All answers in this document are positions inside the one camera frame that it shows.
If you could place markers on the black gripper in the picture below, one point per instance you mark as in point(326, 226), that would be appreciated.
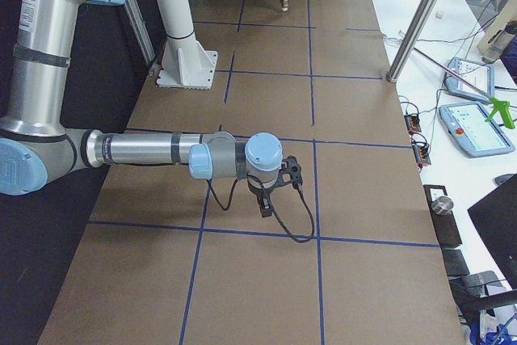
point(258, 191)

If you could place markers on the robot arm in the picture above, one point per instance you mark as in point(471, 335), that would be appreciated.
point(36, 149)

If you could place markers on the black connector block right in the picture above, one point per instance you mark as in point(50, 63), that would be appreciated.
point(421, 151)

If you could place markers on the black connector block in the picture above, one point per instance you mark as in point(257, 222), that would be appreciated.
point(412, 121)
point(421, 151)

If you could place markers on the black connector block left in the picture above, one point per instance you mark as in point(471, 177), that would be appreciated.
point(412, 121)

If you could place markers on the black box with steel cylinder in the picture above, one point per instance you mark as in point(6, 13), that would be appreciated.
point(440, 207)

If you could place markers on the teach pendant near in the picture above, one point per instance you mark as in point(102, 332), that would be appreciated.
point(475, 136)

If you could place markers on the teach pendant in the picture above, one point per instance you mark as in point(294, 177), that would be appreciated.
point(475, 136)
point(481, 75)

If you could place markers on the teach pendant far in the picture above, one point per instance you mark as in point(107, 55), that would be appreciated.
point(481, 75)

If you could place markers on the black laptop lid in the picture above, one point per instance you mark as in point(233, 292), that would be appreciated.
point(494, 218)

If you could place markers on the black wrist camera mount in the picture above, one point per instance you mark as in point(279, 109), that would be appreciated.
point(290, 173)

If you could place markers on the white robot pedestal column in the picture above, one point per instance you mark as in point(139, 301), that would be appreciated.
point(185, 62)

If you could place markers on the aluminium frame post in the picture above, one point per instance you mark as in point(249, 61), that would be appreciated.
point(414, 30)

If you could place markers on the green handled reacher grabber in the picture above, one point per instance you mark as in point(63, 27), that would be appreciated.
point(499, 106)

